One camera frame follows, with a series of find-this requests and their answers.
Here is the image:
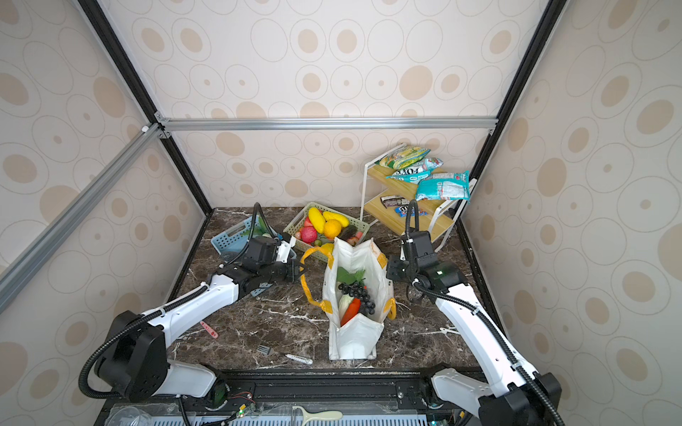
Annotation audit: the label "dark chocolate bar packet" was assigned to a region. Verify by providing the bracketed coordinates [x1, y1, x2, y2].
[380, 195, 410, 209]

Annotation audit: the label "yellow mango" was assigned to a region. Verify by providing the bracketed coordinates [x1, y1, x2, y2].
[323, 211, 350, 228]
[308, 207, 326, 234]

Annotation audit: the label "teal m&m snack bag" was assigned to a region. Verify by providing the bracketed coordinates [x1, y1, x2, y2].
[388, 157, 443, 184]

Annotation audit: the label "cream plastic spatula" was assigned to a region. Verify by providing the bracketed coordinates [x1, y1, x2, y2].
[291, 406, 344, 426]

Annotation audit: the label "silver aluminium side bar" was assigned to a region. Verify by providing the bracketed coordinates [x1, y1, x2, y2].
[1, 124, 161, 311]

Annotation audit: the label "yellow mango back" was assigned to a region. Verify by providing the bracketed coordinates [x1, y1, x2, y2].
[323, 211, 350, 228]

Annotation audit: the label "red chili pepper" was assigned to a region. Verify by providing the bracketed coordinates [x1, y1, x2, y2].
[340, 298, 362, 327]

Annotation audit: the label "teal snack bag front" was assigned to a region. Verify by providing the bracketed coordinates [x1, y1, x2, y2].
[415, 171, 471, 201]

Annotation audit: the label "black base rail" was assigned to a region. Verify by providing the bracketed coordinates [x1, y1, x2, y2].
[92, 368, 555, 426]

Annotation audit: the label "dark eggplant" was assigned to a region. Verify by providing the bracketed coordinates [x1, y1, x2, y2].
[337, 225, 357, 241]

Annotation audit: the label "white radish with leaves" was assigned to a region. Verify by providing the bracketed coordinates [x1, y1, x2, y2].
[339, 294, 353, 317]

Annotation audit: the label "yellow mango front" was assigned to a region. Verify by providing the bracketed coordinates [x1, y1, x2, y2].
[308, 207, 326, 234]

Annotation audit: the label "green grape leaf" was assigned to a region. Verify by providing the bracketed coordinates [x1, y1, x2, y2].
[337, 267, 365, 285]

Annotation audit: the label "pink handled tool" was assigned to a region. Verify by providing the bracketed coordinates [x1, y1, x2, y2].
[200, 321, 218, 339]

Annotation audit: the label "green yellow snack bag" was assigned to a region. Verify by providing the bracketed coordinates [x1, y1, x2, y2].
[378, 146, 431, 170]

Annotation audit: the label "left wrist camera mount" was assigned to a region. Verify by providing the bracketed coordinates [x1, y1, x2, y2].
[275, 241, 297, 264]

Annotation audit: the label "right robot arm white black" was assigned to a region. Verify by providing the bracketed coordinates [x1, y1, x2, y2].
[387, 201, 564, 425]

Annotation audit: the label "black grapes bunch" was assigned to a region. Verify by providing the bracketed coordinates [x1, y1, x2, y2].
[337, 283, 376, 316]

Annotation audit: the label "blue plastic vegetable basket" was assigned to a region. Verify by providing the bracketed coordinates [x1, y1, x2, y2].
[211, 215, 282, 262]

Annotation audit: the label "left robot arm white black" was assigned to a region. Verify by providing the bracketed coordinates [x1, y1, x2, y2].
[77, 203, 305, 408]

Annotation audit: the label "silver aluminium frame bar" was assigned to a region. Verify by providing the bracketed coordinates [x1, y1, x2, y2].
[161, 116, 498, 131]

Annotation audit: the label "metal fork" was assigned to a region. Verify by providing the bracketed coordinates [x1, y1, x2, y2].
[257, 345, 272, 356]

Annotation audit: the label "wrinkled yellow orange fruit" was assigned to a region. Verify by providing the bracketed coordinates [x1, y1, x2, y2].
[323, 220, 344, 241]

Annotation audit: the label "pink dragon fruit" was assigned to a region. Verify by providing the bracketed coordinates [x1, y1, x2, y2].
[299, 218, 318, 245]

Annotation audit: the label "white plastic knife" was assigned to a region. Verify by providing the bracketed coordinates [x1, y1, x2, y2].
[285, 354, 314, 366]

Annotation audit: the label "green plastic fruit basket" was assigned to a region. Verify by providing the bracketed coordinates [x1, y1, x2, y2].
[284, 202, 370, 261]

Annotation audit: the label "white grocery bag yellow handles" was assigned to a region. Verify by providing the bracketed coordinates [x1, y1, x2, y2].
[301, 239, 397, 361]

